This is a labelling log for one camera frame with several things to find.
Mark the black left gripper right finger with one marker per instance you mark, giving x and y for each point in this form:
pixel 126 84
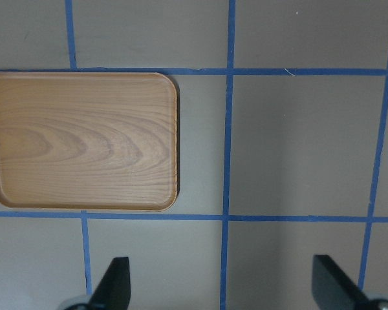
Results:
pixel 332 288

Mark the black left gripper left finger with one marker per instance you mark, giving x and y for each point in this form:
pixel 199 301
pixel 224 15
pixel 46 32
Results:
pixel 114 289

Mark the wooden rectangular tray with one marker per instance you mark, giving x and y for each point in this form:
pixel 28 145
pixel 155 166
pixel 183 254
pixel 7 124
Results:
pixel 94 140

